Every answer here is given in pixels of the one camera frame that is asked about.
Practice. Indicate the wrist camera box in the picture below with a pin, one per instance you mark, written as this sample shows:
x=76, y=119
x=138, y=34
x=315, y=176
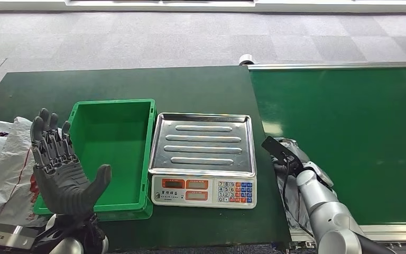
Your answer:
x=276, y=149
x=7, y=236

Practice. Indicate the white wall ledge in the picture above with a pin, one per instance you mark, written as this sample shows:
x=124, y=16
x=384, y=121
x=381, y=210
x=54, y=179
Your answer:
x=329, y=6

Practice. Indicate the grey package red print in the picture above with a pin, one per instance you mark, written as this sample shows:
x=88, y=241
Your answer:
x=292, y=200

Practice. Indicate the large white package red print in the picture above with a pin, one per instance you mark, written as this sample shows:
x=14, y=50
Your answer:
x=7, y=182

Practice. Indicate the white conveyor roller end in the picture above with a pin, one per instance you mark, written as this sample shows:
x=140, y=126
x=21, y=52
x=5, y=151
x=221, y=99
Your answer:
x=246, y=59

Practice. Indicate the green plastic bin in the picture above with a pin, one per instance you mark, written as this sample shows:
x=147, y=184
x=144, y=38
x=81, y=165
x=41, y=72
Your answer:
x=119, y=140

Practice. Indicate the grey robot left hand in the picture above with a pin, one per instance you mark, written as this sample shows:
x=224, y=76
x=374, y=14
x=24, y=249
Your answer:
x=63, y=186

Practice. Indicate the electronic scale steel tray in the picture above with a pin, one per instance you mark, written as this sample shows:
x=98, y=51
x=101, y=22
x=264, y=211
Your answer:
x=203, y=147

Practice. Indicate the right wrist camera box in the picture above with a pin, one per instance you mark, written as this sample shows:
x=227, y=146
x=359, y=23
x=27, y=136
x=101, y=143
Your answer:
x=276, y=149

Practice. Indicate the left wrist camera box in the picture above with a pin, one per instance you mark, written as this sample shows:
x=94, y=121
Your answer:
x=7, y=236

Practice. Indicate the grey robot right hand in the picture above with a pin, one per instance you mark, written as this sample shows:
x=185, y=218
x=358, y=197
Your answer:
x=283, y=169

